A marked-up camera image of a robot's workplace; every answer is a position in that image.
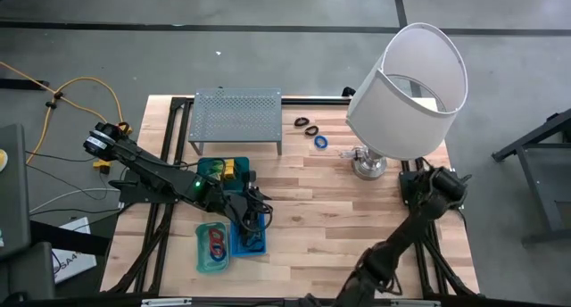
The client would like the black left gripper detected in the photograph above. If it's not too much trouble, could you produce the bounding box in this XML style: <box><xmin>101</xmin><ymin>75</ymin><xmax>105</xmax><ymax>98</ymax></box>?
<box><xmin>225</xmin><ymin>188</ymin><xmax>274</xmax><ymax>250</ymax></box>

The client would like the dark teal plastic bin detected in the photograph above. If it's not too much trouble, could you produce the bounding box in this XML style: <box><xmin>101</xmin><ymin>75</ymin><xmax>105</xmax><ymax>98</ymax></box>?
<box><xmin>195</xmin><ymin>157</ymin><xmax>251</xmax><ymax>195</ymax></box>

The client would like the large black rubber band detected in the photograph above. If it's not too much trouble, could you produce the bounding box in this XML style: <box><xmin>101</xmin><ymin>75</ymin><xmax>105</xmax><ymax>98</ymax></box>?
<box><xmin>240</xmin><ymin>233</ymin><xmax>266</xmax><ymax>253</ymax></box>

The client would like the blue slotted plastic basket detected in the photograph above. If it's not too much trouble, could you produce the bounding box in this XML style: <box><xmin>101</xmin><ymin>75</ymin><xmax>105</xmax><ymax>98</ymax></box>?
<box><xmin>229</xmin><ymin>206</ymin><xmax>268</xmax><ymax>258</ymax></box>

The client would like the mint green plastic bin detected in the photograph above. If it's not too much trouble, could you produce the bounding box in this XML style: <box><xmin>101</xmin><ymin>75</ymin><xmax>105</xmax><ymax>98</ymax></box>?
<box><xmin>194</xmin><ymin>221</ymin><xmax>230</xmax><ymax>274</ymax></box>

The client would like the black side desk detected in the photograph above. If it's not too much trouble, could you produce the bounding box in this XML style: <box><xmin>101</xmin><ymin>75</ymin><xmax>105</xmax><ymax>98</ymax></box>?
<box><xmin>492</xmin><ymin>108</ymin><xmax>571</xmax><ymax>245</ymax></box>

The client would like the grey perforated metal shelf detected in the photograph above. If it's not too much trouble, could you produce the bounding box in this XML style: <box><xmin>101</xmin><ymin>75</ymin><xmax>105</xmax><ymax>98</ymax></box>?
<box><xmin>187</xmin><ymin>87</ymin><xmax>284</xmax><ymax>156</ymax></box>

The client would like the silver metal lamp base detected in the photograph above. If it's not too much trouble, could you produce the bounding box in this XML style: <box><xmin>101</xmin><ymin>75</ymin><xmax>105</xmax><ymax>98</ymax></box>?
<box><xmin>351</xmin><ymin>145</ymin><xmax>388</xmax><ymax>181</ymax></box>

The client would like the white fabric lamp shade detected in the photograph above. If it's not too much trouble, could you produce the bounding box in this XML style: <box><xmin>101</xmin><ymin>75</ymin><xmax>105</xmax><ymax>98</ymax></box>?
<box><xmin>345</xmin><ymin>21</ymin><xmax>469</xmax><ymax>161</ymax></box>

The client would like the white printed box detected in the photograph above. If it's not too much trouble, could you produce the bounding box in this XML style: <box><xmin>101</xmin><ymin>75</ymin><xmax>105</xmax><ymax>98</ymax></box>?
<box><xmin>52</xmin><ymin>216</ymin><xmax>97</xmax><ymax>285</ymax></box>

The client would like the dark grey cabinet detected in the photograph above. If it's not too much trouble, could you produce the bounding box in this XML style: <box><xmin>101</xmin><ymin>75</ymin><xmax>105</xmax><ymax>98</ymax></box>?
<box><xmin>0</xmin><ymin>123</ymin><xmax>31</xmax><ymax>260</ymax></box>

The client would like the black floor bar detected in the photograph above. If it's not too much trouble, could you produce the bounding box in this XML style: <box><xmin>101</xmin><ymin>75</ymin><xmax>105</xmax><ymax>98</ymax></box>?
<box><xmin>0</xmin><ymin>78</ymin><xmax>50</xmax><ymax>92</ymax></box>

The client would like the silver aluminium bracket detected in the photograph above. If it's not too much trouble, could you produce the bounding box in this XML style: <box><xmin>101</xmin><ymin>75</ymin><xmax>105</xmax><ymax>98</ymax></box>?
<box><xmin>141</xmin><ymin>297</ymin><xmax>193</xmax><ymax>307</ymax></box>
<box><xmin>391</xmin><ymin>299</ymin><xmax>442</xmax><ymax>307</ymax></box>

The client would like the yellow extension cable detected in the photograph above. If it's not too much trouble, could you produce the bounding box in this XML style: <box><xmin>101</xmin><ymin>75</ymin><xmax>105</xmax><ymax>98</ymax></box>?
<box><xmin>0</xmin><ymin>61</ymin><xmax>134</xmax><ymax>173</ymax></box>

